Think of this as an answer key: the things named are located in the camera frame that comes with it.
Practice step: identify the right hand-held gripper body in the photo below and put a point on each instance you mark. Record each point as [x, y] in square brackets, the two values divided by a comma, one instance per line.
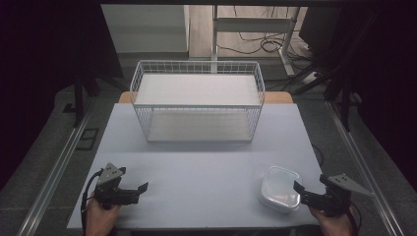
[334, 195]

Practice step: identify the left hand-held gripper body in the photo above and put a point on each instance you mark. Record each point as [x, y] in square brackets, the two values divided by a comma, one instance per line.
[113, 193]

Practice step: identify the clear plastic food container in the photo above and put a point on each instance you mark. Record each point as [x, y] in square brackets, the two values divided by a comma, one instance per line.
[278, 190]

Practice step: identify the person's left hand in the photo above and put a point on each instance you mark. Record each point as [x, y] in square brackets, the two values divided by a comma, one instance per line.
[101, 218]

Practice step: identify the person's right hand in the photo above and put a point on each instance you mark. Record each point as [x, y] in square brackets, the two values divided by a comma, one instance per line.
[332, 224]

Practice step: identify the black floor socket plate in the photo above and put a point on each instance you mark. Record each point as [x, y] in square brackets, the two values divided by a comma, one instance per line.
[88, 139]

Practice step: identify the wooden table board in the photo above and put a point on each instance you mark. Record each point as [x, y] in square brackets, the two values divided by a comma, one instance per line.
[278, 97]

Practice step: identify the black stand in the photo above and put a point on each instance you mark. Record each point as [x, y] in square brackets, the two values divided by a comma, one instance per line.
[344, 95]
[78, 98]

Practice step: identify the white power strip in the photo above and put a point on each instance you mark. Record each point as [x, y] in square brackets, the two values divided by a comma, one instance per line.
[309, 77]

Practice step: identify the white cabinet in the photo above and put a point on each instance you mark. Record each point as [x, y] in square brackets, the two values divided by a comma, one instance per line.
[144, 28]

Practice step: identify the aluminium floor rail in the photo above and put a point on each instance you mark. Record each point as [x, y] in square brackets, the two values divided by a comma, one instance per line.
[359, 164]
[54, 170]

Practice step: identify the white metal desk frame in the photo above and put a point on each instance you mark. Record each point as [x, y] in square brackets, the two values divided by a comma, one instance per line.
[252, 24]

